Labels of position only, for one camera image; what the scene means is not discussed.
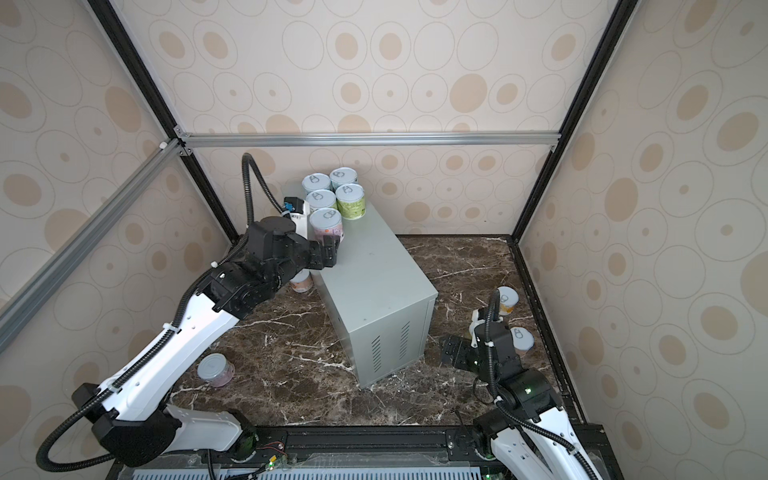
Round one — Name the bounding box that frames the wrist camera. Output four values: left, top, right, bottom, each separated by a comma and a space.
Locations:
283, 196, 309, 238
469, 308, 488, 349

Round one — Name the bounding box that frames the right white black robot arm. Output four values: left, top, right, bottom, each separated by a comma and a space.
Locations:
441, 288, 601, 479

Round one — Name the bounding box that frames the orange label can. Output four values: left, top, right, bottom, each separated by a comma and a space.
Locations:
289, 269, 313, 293

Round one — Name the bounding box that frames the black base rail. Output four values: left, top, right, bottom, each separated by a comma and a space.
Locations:
107, 425, 518, 479

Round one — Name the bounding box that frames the light green label can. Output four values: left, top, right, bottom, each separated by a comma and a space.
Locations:
305, 189, 337, 213

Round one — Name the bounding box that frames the grey metal cabinet box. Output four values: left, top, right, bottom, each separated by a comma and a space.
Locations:
310, 204, 438, 388

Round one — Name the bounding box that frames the horizontal aluminium frame bar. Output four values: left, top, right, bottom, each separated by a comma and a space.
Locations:
180, 130, 560, 148

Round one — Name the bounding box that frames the yellow label can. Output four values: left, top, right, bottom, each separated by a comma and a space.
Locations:
498, 286, 519, 316

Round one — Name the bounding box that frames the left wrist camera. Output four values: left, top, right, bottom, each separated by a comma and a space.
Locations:
283, 196, 309, 238

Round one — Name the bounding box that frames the left slanted aluminium bar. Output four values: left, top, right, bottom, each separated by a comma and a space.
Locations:
1, 139, 182, 350

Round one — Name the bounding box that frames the teal label can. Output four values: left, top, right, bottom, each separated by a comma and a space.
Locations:
301, 172, 332, 194
329, 167, 358, 190

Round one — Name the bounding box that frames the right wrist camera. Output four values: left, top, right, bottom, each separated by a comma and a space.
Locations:
469, 308, 488, 349

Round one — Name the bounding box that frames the pink label can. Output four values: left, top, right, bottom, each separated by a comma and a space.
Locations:
309, 208, 344, 241
196, 353, 235, 388

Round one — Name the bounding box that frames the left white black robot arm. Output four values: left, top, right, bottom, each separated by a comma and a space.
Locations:
36, 153, 341, 472

